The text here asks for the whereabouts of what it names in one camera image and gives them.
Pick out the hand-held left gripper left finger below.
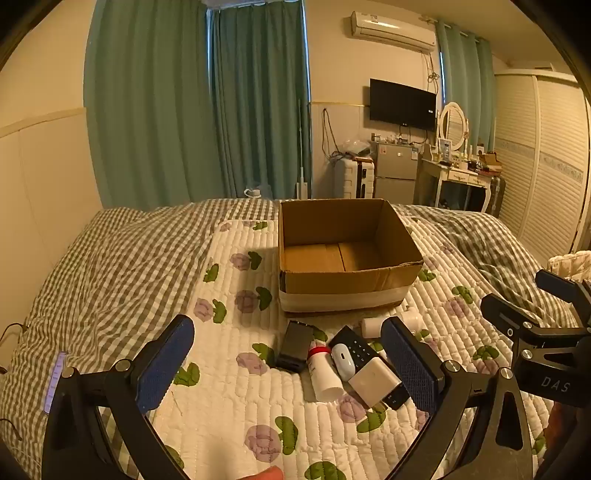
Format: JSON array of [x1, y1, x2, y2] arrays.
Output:
[[41, 315, 197, 480]]

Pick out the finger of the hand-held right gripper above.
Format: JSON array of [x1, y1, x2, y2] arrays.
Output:
[[480, 294, 591, 365], [536, 270, 591, 310]]

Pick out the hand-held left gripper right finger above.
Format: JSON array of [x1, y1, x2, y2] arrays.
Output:
[[379, 316, 552, 480]]

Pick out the white power bank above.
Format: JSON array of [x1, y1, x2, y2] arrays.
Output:
[[347, 357, 403, 409]]

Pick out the small white jar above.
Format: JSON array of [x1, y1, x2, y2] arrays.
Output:
[[398, 309, 422, 333]]

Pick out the black remote control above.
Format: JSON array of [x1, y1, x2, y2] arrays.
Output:
[[329, 325, 411, 411]]

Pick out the white cylindrical device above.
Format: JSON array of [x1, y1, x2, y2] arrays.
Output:
[[361, 316, 385, 341]]

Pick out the white oval earbuds case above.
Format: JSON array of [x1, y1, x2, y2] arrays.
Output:
[[331, 344, 356, 382]]

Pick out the white bottle with red band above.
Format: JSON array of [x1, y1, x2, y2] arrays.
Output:
[[307, 340, 345, 403]]

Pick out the black rectangular charger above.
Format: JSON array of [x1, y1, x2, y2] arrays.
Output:
[[276, 320, 313, 373]]

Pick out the brown cardboard box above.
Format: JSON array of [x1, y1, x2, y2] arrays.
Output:
[[277, 198, 424, 317]]

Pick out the person's right hand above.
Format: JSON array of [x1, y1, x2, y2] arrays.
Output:
[[549, 401, 578, 462]]

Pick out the person's left hand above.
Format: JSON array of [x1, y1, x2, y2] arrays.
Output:
[[244, 466, 286, 480]]

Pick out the white padded jacket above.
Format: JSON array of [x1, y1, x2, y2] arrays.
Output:
[[547, 251, 591, 280]]

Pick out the white floral quilted mat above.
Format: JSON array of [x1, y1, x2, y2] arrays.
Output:
[[97, 217, 555, 480]]

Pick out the dark suitcase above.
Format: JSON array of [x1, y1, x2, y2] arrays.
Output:
[[485, 174, 506, 217]]

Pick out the purple fabric label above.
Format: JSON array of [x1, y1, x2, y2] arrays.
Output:
[[43, 351, 70, 415]]

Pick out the white louvred wardrobe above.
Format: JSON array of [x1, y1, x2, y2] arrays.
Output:
[[492, 69, 591, 259]]

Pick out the white dressing table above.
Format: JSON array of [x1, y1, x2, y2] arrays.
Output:
[[416, 157, 492, 213]]

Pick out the silver fridge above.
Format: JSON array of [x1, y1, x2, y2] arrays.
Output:
[[373, 141, 423, 206]]

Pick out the white oval mirror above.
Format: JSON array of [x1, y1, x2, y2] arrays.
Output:
[[436, 102, 469, 152]]

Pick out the white suitcase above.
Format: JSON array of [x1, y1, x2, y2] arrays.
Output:
[[333, 157, 376, 200]]

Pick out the narrow green curtain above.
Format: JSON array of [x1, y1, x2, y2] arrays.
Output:
[[436, 21, 497, 153]]

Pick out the white mop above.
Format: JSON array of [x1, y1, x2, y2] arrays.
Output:
[[295, 98, 309, 199]]

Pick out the clear plastic bag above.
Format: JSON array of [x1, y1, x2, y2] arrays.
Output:
[[342, 137, 371, 158]]

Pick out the wide green curtain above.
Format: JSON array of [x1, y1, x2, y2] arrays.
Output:
[[83, 0, 227, 208]]

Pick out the white air conditioner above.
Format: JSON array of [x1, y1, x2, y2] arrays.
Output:
[[348, 10, 438, 52]]

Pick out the thin dark cable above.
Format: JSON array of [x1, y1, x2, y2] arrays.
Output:
[[0, 323, 28, 376]]

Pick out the black wall television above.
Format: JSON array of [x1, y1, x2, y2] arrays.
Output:
[[369, 78, 437, 131]]

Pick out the air conditioner cable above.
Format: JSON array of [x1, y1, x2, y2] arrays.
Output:
[[426, 50, 440, 95]]

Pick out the hanging wall cables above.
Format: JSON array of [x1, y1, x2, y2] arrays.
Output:
[[321, 107, 345, 163]]

